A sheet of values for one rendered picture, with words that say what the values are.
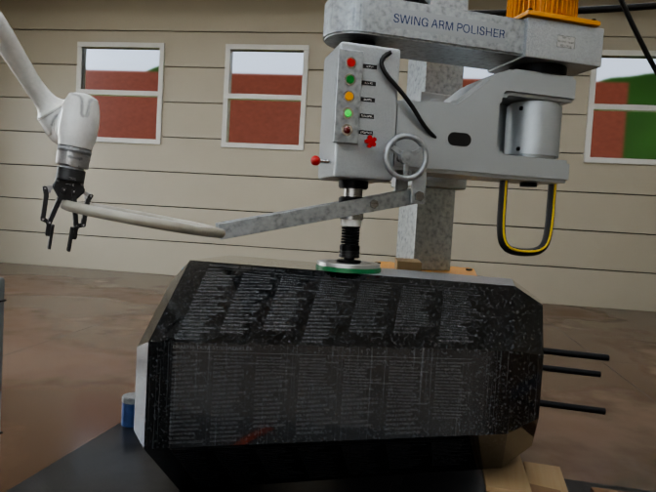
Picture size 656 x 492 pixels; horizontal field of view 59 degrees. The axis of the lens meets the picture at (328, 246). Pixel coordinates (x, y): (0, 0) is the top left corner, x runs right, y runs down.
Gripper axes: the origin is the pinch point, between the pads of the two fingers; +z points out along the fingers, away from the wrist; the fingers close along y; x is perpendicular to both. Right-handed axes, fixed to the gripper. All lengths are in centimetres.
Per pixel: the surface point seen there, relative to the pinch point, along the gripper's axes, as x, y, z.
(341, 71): -24, 68, -64
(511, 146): -32, 136, -56
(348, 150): -24, 75, -41
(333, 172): -22, 72, -34
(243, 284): -6, 55, 7
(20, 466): 55, 5, 91
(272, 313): -20, 60, 13
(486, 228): 388, 555, -53
